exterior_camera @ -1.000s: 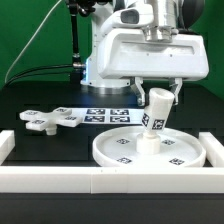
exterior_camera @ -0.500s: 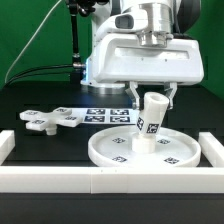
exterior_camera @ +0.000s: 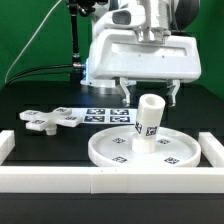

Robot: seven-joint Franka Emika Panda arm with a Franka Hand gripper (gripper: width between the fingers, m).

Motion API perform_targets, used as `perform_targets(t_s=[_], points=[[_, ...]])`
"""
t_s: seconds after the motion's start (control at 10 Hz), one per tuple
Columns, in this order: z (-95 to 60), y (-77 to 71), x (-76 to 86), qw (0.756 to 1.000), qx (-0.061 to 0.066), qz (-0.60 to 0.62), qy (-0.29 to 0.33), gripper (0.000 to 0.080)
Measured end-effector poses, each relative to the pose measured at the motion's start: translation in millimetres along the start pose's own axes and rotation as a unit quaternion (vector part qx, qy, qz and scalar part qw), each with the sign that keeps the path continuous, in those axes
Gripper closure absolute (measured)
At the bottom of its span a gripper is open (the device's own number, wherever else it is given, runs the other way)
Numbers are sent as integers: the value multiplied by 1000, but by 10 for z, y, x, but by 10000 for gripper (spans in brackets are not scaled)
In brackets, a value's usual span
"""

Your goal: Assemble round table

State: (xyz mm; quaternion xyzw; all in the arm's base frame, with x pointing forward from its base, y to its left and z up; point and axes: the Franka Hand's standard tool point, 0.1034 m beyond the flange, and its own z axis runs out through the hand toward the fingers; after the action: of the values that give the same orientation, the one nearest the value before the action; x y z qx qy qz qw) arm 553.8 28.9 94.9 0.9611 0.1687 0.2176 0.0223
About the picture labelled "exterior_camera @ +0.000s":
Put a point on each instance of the white fence bar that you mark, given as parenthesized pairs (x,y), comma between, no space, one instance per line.
(7,143)
(212,149)
(96,180)

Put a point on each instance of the white right fence bar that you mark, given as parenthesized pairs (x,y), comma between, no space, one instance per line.
(212,149)

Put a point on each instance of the white left fence bar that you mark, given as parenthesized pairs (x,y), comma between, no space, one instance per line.
(7,143)

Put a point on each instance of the white front fence bar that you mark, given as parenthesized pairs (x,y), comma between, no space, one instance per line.
(96,180)

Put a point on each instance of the white marker sheet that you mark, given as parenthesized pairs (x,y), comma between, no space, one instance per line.
(106,115)

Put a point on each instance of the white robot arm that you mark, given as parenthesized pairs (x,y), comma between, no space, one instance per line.
(141,40)

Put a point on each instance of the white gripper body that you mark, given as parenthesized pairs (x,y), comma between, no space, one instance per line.
(117,53)

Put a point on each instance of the white cross-shaped table base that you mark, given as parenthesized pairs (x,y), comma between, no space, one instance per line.
(41,121)

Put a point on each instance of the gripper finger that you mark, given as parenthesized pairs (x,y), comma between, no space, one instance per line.
(173,88)
(124,87)

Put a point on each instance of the white round table top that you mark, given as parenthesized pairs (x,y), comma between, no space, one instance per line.
(113,147)

